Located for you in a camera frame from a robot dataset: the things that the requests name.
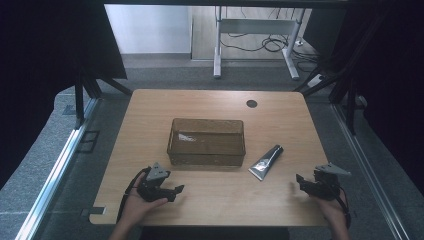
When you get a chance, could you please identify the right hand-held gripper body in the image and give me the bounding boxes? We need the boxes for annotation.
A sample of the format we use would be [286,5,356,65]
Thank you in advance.
[305,162,352,202]

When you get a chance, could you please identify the aluminium floor rail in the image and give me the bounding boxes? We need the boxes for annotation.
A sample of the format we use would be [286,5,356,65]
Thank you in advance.
[330,102,412,240]
[14,97,102,240]

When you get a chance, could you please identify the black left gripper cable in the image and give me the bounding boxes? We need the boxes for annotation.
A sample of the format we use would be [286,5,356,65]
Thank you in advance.
[116,166,152,224]

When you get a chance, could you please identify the white metal desk frame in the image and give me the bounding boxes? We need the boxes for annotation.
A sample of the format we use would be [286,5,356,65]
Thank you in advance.
[213,5,307,81]

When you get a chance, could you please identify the person's dark clothing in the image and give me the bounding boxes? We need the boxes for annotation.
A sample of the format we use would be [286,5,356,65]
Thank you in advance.
[139,226,291,240]

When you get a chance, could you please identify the black curtain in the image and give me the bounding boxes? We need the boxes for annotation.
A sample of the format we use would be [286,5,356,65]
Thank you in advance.
[303,0,424,198]
[0,0,128,191]

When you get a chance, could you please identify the person's left hand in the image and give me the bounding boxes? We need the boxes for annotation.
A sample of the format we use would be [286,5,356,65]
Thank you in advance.
[120,183,169,228]

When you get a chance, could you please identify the white power strip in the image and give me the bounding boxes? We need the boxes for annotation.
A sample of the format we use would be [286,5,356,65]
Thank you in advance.
[306,74,325,89]

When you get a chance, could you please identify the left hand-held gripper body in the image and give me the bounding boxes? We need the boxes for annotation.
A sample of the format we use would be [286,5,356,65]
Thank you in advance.
[136,162,178,203]

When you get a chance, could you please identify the person's right hand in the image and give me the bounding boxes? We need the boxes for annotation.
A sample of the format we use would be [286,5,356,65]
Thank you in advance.
[310,191,350,229]

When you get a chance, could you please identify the black metal stand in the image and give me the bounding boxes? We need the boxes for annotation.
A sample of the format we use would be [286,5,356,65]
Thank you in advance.
[73,64,134,130]
[292,9,391,136]

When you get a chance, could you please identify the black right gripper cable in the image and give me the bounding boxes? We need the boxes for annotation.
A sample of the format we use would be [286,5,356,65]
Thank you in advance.
[335,185,352,230]

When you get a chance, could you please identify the black floor cables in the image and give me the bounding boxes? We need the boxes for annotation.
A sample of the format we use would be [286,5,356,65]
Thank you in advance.
[219,6,321,73]

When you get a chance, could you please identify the silver tube with black cap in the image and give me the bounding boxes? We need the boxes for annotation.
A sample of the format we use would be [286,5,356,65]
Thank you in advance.
[247,144,285,182]

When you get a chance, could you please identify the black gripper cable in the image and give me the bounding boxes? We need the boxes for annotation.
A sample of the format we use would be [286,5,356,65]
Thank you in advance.
[335,185,352,230]
[116,166,152,224]

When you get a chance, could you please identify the black floor bracket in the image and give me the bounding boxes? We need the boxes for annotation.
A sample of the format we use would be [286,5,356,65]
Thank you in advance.
[75,129,101,155]

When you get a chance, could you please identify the transparent brown plastic box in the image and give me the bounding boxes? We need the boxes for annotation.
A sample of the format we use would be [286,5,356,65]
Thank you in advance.
[166,117,247,168]

